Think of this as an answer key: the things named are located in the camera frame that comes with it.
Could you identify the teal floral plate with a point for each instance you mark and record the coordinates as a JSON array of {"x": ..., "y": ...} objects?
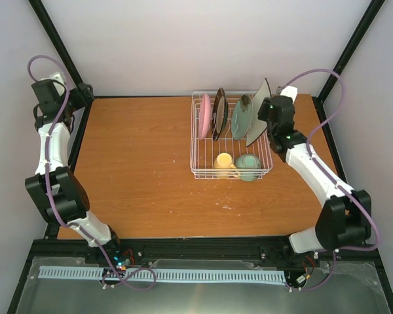
[{"x": 242, "y": 117}]

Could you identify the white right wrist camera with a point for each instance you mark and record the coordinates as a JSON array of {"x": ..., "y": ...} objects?
[{"x": 288, "y": 91}]

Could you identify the pink plate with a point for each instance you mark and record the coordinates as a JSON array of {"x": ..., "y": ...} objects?
[{"x": 205, "y": 116}]

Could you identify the black enclosure frame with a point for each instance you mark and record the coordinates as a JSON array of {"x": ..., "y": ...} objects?
[{"x": 39, "y": 9}]

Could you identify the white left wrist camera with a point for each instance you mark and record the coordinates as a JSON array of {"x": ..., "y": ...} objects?
[{"x": 59, "y": 82}]

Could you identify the light blue cable duct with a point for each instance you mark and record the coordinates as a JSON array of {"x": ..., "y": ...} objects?
[{"x": 166, "y": 275}]

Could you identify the green ceramic bowl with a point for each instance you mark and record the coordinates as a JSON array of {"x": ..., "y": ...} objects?
[{"x": 248, "y": 166}]

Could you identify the black striped round plate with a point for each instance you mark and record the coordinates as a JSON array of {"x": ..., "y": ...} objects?
[{"x": 219, "y": 114}]

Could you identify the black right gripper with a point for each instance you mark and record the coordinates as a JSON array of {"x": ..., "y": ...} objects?
[{"x": 262, "y": 109}]

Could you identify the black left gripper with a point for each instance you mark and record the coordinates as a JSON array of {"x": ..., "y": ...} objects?
[{"x": 88, "y": 97}]

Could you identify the white wire dish rack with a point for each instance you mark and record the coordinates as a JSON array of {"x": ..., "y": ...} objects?
[{"x": 204, "y": 151}]

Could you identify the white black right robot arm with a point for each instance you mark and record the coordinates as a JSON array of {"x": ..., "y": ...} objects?
[{"x": 344, "y": 221}]

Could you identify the yellow mug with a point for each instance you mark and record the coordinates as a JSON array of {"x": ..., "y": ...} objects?
[{"x": 224, "y": 167}]

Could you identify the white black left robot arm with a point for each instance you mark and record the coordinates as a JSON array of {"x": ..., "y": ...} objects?
[{"x": 56, "y": 192}]

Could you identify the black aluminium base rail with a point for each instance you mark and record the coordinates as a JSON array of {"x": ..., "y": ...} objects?
[{"x": 263, "y": 251}]

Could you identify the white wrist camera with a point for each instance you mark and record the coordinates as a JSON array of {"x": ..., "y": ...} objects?
[
  {"x": 288, "y": 91},
  {"x": 59, "y": 82}
]

